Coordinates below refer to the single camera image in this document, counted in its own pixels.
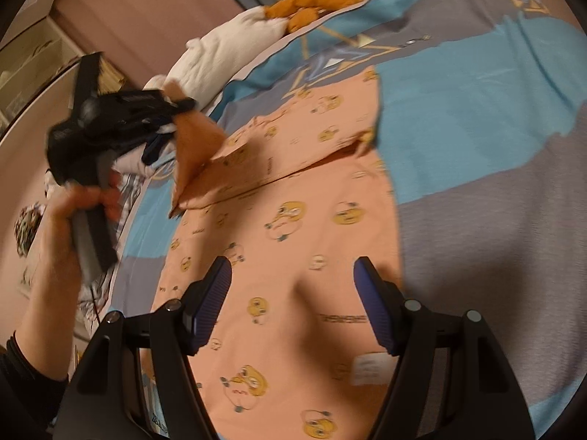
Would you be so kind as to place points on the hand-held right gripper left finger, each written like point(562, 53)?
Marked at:
point(212, 300)

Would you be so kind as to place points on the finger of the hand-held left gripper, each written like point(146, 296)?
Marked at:
point(153, 149)
point(181, 104)

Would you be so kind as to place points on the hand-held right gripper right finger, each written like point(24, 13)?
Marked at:
point(372, 307)

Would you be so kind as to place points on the pink garment yellow cartoon print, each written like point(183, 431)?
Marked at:
point(284, 238)

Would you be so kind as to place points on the person's left hand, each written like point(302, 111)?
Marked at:
point(55, 256)

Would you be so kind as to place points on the plaid blanket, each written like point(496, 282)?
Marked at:
point(127, 201)

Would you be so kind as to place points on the white wardrobe shelf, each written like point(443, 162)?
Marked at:
point(27, 64)

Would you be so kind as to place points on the patterned cloth bundle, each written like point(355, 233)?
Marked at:
point(28, 231)

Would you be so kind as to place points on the blue grey printed bed quilt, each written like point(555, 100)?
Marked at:
point(458, 101)

